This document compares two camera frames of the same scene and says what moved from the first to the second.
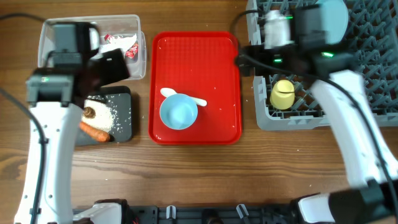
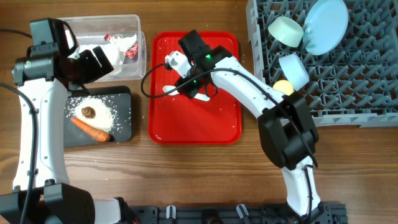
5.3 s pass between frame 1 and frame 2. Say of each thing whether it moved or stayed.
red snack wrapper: stayed
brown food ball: stayed
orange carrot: stayed
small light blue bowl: moved
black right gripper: moved
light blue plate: stayed
